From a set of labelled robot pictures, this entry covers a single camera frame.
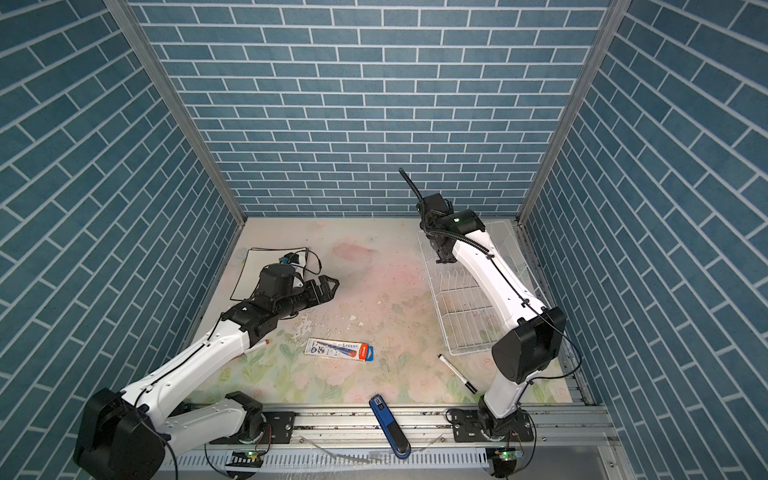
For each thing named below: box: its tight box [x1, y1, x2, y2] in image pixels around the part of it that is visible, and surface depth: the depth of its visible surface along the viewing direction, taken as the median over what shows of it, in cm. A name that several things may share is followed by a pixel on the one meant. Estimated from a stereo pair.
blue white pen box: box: [304, 338, 374, 362], surface depth 88 cm
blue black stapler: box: [369, 394, 412, 459], surface depth 72 cm
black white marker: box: [437, 354, 478, 395], surface depth 84 cm
